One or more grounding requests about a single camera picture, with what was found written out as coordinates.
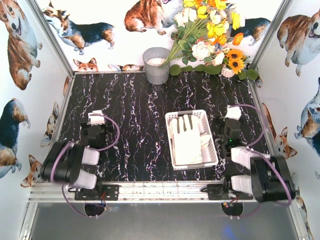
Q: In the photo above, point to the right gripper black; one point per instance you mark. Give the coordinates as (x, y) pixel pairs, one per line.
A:
(220, 119)

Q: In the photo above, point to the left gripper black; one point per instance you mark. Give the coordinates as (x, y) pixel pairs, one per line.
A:
(85, 125)

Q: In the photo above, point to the white perforated storage basket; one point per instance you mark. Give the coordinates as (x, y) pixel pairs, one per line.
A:
(209, 154)

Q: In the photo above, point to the white glove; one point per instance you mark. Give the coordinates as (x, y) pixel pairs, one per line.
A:
(205, 136)

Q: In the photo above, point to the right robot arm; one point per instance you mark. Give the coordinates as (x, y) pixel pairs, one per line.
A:
(269, 179)

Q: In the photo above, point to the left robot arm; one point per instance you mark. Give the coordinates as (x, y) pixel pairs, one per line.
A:
(65, 160)

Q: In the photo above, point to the small white sunflower pot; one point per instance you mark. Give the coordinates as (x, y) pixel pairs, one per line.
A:
(226, 72)

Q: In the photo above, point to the grey metal bucket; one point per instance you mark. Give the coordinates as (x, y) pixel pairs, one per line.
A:
(156, 65)

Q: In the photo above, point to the artificial flower bouquet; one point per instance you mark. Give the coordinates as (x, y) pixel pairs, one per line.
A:
(203, 29)

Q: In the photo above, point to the aluminium front rail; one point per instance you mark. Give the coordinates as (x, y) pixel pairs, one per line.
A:
(134, 192)

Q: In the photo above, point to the left aluminium post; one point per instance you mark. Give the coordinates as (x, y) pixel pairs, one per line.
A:
(35, 8)

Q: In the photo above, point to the aluminium post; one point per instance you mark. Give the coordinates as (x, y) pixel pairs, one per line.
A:
(275, 23)
(35, 8)

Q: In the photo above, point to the right aluminium post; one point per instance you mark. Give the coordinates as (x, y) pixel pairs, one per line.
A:
(275, 23)

